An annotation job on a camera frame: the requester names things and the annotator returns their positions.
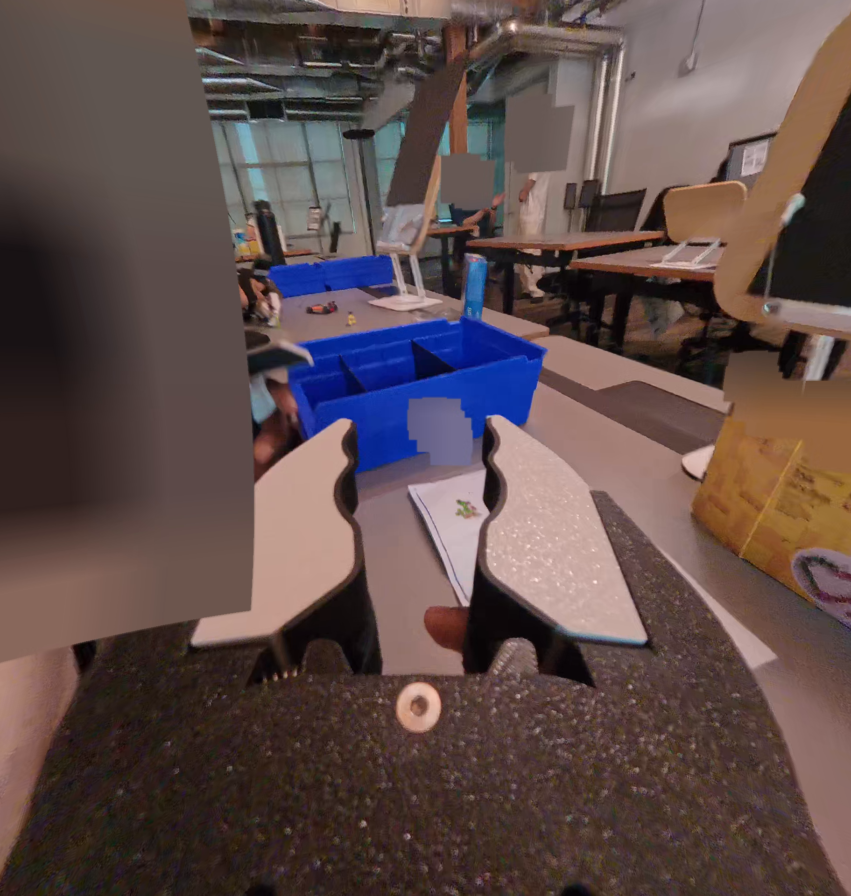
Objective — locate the black water bottle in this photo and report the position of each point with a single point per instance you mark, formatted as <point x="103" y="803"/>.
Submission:
<point x="269" y="234"/>

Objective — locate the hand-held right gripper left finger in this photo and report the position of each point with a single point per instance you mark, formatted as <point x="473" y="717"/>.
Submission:
<point x="299" y="546"/>

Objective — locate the blue drink can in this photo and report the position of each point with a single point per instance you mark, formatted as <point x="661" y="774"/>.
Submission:
<point x="475" y="287"/>

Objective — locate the black office chair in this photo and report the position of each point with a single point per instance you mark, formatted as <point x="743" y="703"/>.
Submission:
<point x="618" y="210"/>

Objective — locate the person's beige clothing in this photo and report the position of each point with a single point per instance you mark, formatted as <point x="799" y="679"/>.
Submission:
<point x="12" y="714"/>

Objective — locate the white instruction booklet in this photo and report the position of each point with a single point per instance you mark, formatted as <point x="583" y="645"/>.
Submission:
<point x="453" y="532"/>

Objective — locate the person's right hand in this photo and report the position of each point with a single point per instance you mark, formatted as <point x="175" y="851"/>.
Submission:
<point x="445" y="626"/>

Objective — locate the grey desk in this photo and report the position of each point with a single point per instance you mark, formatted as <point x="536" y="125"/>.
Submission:
<point x="369" y="323"/>
<point x="397" y="560"/>

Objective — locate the wall notice board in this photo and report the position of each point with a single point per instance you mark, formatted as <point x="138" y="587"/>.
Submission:
<point x="754" y="157"/>

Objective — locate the orange and black toy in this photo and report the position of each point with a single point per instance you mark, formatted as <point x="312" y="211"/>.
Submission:
<point x="321" y="307"/>

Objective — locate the metal ventilation duct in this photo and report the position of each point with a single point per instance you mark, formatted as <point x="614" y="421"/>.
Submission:
<point x="607" y="105"/>

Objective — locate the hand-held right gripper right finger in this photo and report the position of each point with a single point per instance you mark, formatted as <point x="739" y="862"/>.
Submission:
<point x="551" y="546"/>

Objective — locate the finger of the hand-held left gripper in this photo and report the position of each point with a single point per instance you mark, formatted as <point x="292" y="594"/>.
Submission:
<point x="282" y="357"/>

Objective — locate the yellow and lilac product box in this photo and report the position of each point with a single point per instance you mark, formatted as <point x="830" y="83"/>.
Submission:
<point x="761" y="504"/>

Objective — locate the blue divided plastic bin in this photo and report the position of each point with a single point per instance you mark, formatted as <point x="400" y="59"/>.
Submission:
<point x="369" y="413"/>

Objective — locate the wooden table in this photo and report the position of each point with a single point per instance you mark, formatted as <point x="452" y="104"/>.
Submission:
<point x="628" y="264"/>
<point x="565" y="241"/>

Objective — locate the person's left hand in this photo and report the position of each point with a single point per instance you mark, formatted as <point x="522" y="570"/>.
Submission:
<point x="282" y="441"/>

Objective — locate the wooden post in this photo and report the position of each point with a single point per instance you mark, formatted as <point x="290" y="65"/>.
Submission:
<point x="455" y="49"/>

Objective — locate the plywood panel on white stand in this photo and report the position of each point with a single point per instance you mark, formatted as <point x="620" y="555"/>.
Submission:
<point x="705" y="210"/>
<point x="845" y="210"/>
<point x="425" y="140"/>

